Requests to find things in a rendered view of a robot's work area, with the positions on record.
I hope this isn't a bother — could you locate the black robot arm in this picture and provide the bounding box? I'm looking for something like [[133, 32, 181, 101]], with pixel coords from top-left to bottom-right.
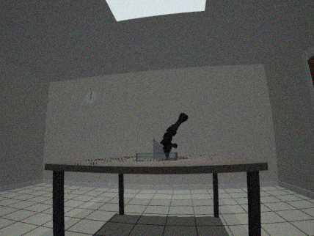
[[159, 113, 188, 149]]

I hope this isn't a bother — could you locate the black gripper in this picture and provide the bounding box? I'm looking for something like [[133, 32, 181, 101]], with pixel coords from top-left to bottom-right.
[[163, 140, 172, 153]]

